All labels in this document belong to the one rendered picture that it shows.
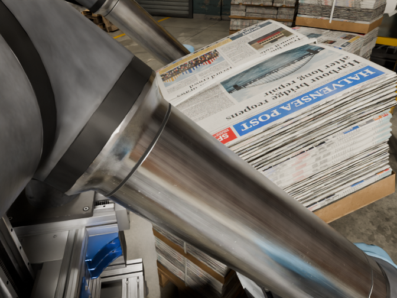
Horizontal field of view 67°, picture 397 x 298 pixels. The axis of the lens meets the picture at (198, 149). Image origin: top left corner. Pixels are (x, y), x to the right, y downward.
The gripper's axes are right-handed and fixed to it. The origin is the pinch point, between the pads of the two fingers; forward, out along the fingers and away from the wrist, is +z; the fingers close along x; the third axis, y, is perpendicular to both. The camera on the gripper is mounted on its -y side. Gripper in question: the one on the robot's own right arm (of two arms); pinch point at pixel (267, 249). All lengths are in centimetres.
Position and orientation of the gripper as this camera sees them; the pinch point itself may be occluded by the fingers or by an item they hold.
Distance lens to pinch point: 54.7
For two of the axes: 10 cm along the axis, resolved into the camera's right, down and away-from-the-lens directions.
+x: -9.1, 4.2, 0.2
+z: -2.3, -5.3, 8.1
